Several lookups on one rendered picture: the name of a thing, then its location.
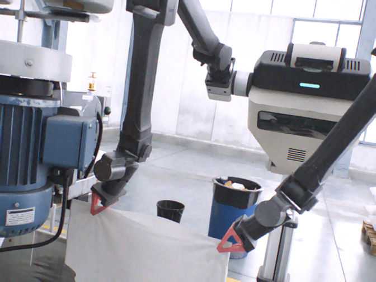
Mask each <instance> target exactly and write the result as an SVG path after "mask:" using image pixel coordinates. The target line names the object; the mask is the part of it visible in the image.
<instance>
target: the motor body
mask: <svg viewBox="0 0 376 282"><path fill-rule="evenodd" d="M57 107H60V100H59V99H58V98H53V97H48V96H38V95H26V94H23V95H14V94H10V93H9V92H2V91H0V238H11V237H15V236H21V235H24V234H28V233H31V232H33V231H35V230H37V229H39V228H40V227H42V226H43V224H44V223H45V221H46V220H47V219H48V216H49V213H50V203H51V195H55V192H54V191H52V189H53V183H52V182H51V181H50V180H48V179H47V174H48V165H44V164H43V159H41V158H40V153H41V140H42V133H43V123H44V122H45V121H46V120H47V118H49V117H52V116H57V111H58V108H57Z"/></svg>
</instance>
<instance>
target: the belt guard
mask: <svg viewBox="0 0 376 282"><path fill-rule="evenodd" d="M72 66H73V55H71V54H68V53H65V52H62V51H57V50H53V49H50V48H45V47H41V46H36V45H30V44H24V43H17V42H13V41H7V40H0V73H2V74H10V75H15V76H20V77H27V78H36V79H44V80H50V81H58V82H68V83H71V77H72Z"/></svg>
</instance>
